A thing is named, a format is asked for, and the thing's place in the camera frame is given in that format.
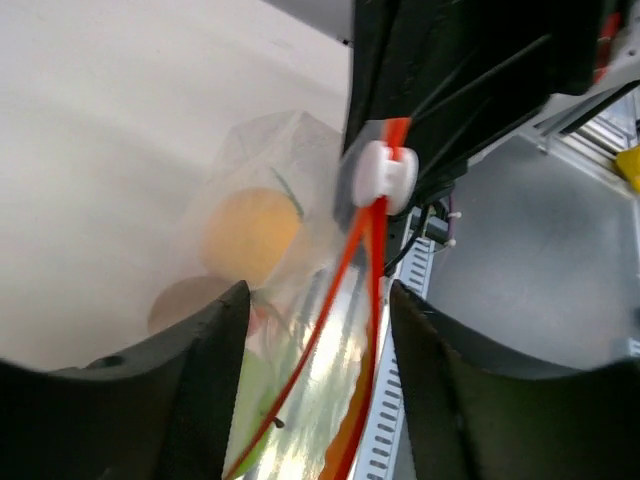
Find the green apple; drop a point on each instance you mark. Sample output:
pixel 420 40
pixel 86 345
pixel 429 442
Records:
pixel 256 392

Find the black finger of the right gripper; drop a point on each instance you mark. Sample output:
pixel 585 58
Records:
pixel 465 73

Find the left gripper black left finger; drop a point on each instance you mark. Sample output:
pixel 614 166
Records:
pixel 161 409

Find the orange peach with leaf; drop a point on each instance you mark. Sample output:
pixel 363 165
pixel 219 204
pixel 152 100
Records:
pixel 250 229

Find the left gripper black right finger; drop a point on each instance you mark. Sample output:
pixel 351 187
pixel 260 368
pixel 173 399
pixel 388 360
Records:
pixel 478 409

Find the aluminium front rail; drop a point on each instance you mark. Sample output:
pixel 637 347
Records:
pixel 604 129

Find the white slotted cable duct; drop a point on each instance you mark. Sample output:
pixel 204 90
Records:
pixel 384 450

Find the clear zip bag orange zipper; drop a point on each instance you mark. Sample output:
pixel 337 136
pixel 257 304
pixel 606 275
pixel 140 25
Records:
pixel 317 318

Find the brown kiwi fruit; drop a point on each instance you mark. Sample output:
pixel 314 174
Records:
pixel 182 300

